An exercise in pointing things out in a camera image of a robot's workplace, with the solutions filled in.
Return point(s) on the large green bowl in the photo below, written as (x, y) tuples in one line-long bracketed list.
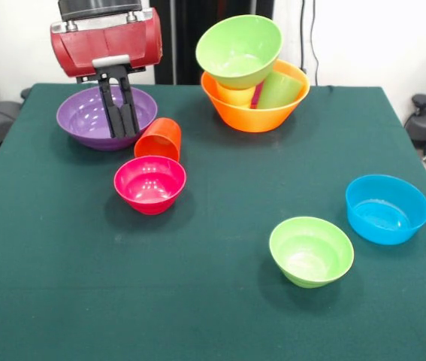
[(235, 56)]

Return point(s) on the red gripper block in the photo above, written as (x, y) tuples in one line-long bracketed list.
[(103, 45)]

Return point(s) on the dark green table cloth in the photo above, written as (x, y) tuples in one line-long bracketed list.
[(122, 282)]

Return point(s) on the green cup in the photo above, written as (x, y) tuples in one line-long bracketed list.
[(278, 92)]

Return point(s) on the purple cup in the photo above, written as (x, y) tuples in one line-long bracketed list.
[(257, 96)]

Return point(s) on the pink bowl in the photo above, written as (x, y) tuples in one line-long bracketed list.
[(150, 188)]

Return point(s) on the large orange bowl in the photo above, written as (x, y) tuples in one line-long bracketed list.
[(257, 120)]

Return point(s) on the yellow cup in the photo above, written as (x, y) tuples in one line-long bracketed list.
[(235, 96)]

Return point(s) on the purple bowl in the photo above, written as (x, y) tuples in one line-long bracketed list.
[(81, 120)]

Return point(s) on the red-orange cup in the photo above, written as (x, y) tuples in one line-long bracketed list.
[(160, 141)]

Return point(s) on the blue bowl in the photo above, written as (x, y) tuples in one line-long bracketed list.
[(385, 210)]

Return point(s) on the small green bowl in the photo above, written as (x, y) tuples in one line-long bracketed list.
[(310, 255)]

